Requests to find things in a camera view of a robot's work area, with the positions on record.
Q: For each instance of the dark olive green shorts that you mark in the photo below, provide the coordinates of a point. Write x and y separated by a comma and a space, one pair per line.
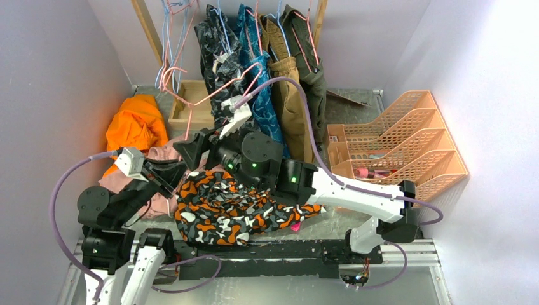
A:
309, 65

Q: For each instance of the tan brown shorts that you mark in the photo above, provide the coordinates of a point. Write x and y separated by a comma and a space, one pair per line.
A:
285, 97

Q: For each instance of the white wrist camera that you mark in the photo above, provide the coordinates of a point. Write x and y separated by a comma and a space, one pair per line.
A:
130, 162
237, 113

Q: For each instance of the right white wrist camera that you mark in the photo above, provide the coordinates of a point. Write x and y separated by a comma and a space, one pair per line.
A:
237, 113

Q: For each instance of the peach plastic file organizer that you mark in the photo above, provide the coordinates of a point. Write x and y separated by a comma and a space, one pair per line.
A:
410, 136

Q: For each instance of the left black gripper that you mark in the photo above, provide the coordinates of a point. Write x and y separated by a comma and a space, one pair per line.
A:
169, 173

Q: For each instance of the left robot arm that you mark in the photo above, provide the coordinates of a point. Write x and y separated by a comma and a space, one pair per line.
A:
115, 274

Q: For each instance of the orange camouflage shorts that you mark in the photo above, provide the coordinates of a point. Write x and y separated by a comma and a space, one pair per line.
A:
215, 209

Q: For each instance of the pink plastic clip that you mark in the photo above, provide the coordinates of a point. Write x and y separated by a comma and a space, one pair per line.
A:
296, 227

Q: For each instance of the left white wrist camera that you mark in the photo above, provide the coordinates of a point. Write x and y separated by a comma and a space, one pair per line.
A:
130, 162

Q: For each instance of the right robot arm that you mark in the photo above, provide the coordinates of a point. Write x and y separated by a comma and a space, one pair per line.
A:
291, 182

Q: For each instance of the black grey patterned shorts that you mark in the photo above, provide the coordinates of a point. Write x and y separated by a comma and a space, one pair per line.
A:
219, 60

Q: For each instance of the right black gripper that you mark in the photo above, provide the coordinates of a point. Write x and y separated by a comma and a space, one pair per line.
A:
191, 150

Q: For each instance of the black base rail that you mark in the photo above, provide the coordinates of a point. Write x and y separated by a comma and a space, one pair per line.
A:
321, 258

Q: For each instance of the blue patterned shorts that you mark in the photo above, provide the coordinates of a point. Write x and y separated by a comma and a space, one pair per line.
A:
253, 56

